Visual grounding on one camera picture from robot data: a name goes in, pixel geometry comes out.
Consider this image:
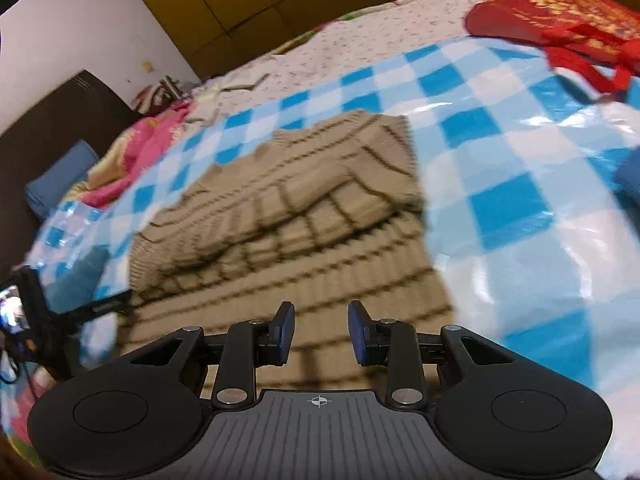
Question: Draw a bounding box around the pink floral quilt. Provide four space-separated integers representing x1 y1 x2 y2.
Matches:
67 104 208 209

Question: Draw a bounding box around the dark brown headboard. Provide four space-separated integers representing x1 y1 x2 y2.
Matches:
0 70 147 281

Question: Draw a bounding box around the red gift bag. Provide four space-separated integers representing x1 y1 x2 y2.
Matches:
465 0 640 97

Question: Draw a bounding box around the blue checked plastic sheet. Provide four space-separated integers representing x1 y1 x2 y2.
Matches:
0 40 640 480

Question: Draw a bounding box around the blue pillow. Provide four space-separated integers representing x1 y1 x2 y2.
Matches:
25 140 101 222

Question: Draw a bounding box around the white floral bed sheet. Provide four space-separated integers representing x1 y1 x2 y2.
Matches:
187 0 531 122

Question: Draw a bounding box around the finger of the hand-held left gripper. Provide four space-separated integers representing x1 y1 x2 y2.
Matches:
49 290 133 325

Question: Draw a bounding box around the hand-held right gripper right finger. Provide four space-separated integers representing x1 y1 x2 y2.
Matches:
348 300 512 407

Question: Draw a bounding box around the red striped pillow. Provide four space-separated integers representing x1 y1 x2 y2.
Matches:
131 80 190 114

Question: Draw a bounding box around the beige striped knit sweater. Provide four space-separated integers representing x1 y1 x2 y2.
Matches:
129 110 468 396

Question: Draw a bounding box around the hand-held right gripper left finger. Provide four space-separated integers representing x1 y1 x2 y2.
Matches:
129 301 297 408

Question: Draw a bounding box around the teal cloth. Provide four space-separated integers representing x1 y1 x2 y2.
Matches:
52 247 111 305

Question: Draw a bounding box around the blue knitted garment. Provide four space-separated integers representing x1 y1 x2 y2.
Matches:
614 145 640 207

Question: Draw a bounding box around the yellow-brown wooden wardrobe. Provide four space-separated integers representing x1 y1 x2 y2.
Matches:
114 0 407 82

